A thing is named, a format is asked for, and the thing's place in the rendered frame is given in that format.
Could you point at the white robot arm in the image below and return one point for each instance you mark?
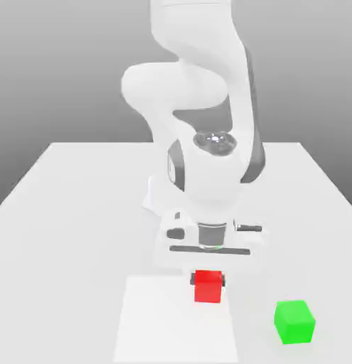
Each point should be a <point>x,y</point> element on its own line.
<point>198,85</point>

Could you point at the small green cube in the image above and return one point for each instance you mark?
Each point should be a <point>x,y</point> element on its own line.
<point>294,322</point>

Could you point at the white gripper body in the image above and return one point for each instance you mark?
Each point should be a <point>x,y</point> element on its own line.
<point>209,260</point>

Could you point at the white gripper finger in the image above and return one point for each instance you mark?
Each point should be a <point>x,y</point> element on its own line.
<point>192,278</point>
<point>223,281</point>

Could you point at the small red cube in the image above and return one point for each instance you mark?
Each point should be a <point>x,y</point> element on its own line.
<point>208,287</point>

